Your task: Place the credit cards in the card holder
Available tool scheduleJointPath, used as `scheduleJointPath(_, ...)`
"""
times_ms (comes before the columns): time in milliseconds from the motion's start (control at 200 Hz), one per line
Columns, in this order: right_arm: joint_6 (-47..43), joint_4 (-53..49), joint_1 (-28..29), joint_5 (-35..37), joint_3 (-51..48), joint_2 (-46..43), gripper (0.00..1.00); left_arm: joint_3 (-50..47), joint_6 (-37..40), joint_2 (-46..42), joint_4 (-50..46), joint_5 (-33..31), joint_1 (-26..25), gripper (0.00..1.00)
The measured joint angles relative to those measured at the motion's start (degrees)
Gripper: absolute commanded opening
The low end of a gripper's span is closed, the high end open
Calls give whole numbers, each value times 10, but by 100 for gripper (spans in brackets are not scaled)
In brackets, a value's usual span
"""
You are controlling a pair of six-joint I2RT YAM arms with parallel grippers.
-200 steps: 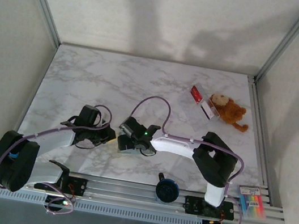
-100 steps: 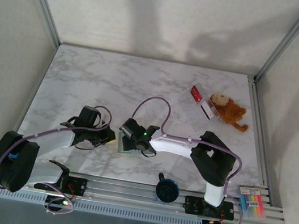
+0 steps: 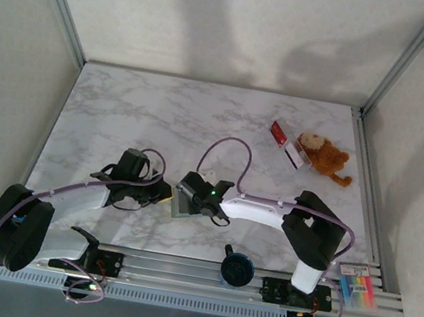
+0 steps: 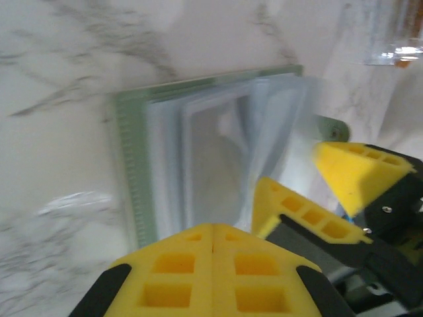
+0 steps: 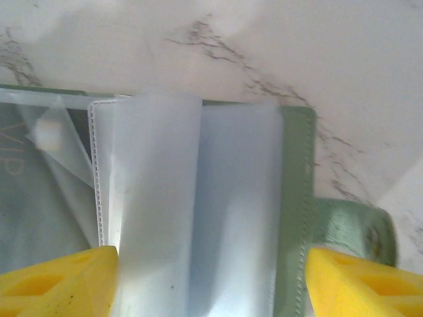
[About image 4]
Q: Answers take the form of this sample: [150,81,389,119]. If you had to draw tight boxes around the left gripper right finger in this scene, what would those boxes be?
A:
[211,223,357,317]

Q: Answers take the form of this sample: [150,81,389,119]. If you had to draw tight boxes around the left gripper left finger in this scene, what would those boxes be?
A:
[67,223,213,317]

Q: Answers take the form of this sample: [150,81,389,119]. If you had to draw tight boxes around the red and white packet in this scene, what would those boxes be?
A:
[340,0,423,67]

